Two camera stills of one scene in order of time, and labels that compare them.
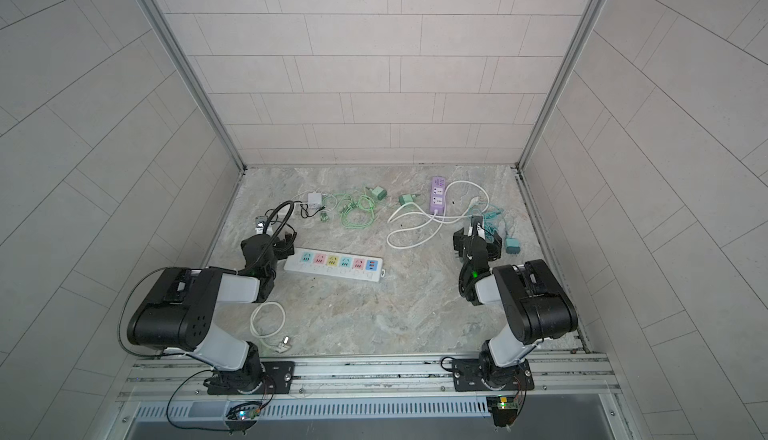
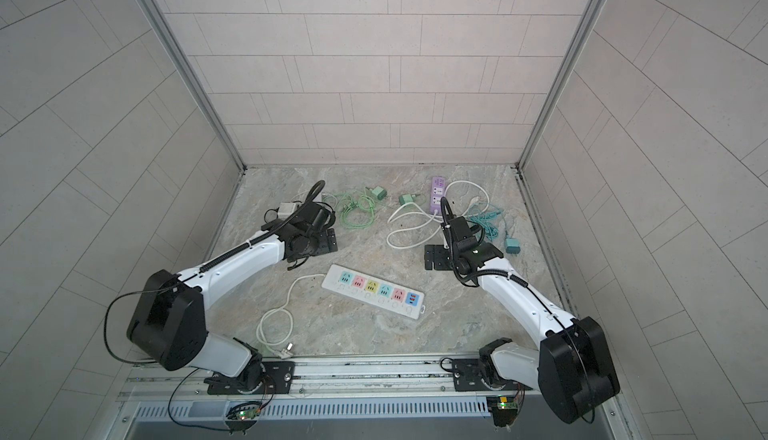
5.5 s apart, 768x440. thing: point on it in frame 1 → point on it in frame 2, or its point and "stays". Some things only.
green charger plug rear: (378, 192) stays
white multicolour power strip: (339, 264) → (376, 291)
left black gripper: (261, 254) → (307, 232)
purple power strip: (437, 195) stays
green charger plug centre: (407, 198) stays
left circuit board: (246, 412) stays
